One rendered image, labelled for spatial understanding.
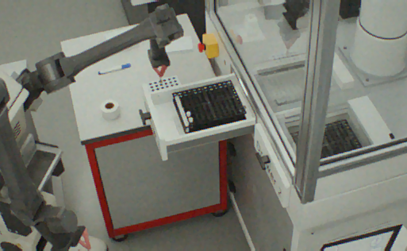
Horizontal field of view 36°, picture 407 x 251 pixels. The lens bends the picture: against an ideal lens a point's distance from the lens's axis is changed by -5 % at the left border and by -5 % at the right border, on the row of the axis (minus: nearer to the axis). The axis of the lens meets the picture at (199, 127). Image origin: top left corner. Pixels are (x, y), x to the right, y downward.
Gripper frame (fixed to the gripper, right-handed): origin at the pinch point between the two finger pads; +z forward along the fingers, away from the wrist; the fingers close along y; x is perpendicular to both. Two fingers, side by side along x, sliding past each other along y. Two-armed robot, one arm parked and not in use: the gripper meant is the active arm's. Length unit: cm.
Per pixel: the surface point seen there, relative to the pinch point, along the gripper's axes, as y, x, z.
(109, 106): -3.2, 22.0, 6.7
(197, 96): -21.6, -8.4, -4.8
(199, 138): -38.6, -3.5, -2.0
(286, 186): -72, -21, -8
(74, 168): 40, 43, 85
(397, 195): -82, -59, 2
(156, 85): 0.4, 2.0, 5.6
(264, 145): -53, -21, -7
